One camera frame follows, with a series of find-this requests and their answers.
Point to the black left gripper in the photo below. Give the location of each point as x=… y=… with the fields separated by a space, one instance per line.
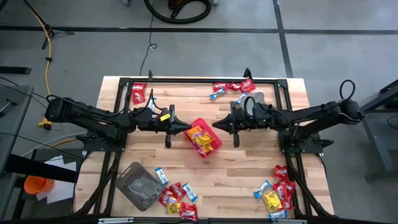
x=149 y=119

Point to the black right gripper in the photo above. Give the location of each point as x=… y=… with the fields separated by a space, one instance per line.
x=245 y=119

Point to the yellow candy pack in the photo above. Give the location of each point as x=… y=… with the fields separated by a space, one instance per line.
x=195 y=130
x=272 y=201
x=173 y=207
x=206 y=150
x=203 y=139

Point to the white blue Hershey's bar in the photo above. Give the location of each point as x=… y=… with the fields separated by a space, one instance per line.
x=241 y=98
x=151 y=104
x=189 y=192
x=217 y=93
x=161 y=176
x=262 y=189
x=278 y=215

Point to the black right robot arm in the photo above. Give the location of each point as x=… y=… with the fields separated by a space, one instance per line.
x=317 y=113

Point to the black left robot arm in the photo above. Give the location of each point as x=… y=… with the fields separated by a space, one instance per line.
x=81 y=113

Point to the red plastic bin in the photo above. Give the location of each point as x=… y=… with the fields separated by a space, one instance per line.
x=211 y=133

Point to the yellow label tag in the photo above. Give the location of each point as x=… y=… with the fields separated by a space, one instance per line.
x=164 y=117

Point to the light grey plastic bin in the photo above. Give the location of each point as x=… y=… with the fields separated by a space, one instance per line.
x=258 y=96

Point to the dark translucent grey bin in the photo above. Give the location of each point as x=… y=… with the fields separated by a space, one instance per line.
x=136 y=186

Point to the white paper sheets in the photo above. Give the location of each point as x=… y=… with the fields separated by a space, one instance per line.
x=60 y=189

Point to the black beam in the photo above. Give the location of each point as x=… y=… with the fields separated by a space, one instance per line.
x=40 y=169

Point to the dark grey side table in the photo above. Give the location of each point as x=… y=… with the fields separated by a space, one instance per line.
x=373 y=130

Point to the black tripod stand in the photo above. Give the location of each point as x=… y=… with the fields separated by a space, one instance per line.
x=62 y=32

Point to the orange bucket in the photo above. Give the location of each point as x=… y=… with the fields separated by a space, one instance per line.
x=37 y=185

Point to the grey desk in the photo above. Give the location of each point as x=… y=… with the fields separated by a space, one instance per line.
x=12 y=130

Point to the black floor bar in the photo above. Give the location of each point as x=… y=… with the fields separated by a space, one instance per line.
x=15 y=70

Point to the silver metal bracket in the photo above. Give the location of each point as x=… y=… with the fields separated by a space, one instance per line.
x=289 y=221
x=115 y=220

